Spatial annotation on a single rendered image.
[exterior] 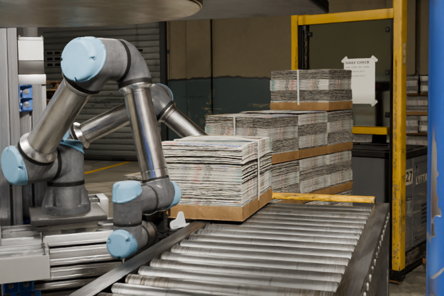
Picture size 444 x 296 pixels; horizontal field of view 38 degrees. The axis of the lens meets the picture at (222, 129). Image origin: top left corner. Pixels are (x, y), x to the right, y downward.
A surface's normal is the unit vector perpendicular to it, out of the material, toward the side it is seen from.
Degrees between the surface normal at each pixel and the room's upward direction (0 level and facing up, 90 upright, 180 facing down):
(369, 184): 90
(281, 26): 90
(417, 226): 90
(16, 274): 90
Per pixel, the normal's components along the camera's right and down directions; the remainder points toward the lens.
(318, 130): 0.78, 0.04
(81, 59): -0.51, -0.03
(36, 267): 0.32, 0.06
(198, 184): -0.31, 0.07
